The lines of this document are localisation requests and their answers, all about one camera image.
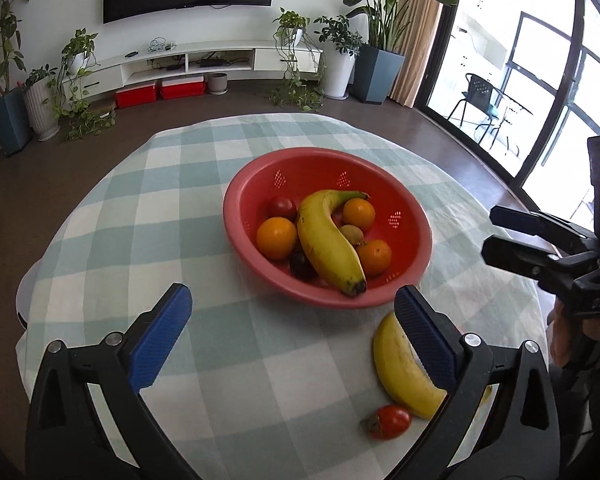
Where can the small orange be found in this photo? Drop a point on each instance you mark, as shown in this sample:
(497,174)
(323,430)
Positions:
(360,213)
(375,256)
(276,238)

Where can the red plastic colander bowl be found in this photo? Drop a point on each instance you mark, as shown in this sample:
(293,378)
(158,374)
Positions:
(299,172)

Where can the left tree plant blue pot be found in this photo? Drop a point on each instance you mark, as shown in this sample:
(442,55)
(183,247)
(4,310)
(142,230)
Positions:
(13,121)

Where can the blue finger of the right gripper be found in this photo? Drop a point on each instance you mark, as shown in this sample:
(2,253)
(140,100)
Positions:
(563,234)
(527,261)

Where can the red cherry tomato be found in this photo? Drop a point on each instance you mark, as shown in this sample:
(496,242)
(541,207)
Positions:
(283,207)

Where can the bushy plant white tall pot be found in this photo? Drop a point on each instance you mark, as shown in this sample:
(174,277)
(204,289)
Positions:
(341,48)

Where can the red storage box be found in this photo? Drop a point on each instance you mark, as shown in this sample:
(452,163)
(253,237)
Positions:
(182,87)
(136,95)

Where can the black balcony chair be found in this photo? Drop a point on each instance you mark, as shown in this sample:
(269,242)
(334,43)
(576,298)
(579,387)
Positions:
(498,107)

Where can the right red storage box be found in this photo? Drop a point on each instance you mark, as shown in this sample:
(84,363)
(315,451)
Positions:
(182,87)

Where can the beige curtain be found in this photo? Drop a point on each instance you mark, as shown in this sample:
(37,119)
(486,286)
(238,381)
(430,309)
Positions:
(422,19)

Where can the small orange bottom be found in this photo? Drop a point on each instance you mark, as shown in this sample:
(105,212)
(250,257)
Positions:
(375,256)

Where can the brown longan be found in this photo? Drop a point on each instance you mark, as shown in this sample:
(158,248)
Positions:
(353,234)

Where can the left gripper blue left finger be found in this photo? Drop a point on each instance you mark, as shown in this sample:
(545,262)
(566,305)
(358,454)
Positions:
(153,334)

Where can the left red storage box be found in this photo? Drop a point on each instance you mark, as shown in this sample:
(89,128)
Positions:
(136,95)

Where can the tall plant blue square pot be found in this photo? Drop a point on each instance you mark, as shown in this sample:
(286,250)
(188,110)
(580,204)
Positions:
(380,60)

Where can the small yellow banana green stem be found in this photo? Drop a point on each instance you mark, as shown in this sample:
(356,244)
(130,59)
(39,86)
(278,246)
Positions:
(333,257)

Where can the white tv console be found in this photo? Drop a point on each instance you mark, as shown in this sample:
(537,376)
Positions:
(239,59)

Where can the trailing vine plant on console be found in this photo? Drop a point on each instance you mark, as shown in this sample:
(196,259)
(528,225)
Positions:
(302,60)

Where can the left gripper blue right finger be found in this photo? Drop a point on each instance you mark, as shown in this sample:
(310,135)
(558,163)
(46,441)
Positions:
(430,333)

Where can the person's right hand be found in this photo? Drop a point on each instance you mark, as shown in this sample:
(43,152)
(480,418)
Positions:
(563,332)

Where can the plant in ribbed white pot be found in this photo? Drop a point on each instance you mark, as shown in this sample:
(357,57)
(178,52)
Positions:
(38,99)

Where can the small grey pot on floor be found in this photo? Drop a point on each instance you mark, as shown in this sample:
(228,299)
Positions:
(217,84)

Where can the pothos plant on console left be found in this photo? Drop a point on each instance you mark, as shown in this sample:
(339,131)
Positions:
(68,92)

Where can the dark cherry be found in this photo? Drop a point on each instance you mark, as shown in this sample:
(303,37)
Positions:
(301,267)

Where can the large yellow banana brown stem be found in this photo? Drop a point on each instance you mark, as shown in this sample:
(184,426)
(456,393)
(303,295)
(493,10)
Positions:
(399,373)

